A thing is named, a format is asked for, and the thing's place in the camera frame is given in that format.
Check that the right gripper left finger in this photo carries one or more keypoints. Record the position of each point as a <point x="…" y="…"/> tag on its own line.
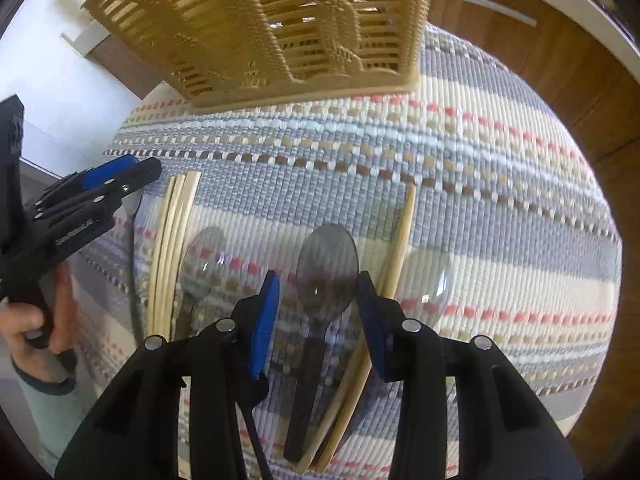
<point x="132" y="430"/>

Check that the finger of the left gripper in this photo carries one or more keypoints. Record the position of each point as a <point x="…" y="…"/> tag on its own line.
<point x="84" y="180"/>
<point x="133" y="179"/>

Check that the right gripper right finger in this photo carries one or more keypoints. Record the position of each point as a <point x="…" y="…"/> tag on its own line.
<point x="505" y="432"/>

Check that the bamboo chopstick pair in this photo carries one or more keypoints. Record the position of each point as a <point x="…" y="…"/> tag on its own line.
<point x="371" y="344"/>
<point x="175" y="210"/>

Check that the spoon with dark handle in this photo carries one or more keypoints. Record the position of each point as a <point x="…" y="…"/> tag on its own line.
<point x="326" y="273"/>

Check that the teal sleeve forearm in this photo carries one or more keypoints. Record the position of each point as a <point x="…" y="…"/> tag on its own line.
<point x="58" y="409"/>

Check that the left human hand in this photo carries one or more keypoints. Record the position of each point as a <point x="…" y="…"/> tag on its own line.
<point x="17" y="319"/>

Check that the tan plastic utensil basket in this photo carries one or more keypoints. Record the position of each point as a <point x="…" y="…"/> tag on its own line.
<point x="228" y="54"/>

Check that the striped woven placemat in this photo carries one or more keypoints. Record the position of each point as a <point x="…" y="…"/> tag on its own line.
<point x="501" y="187"/>

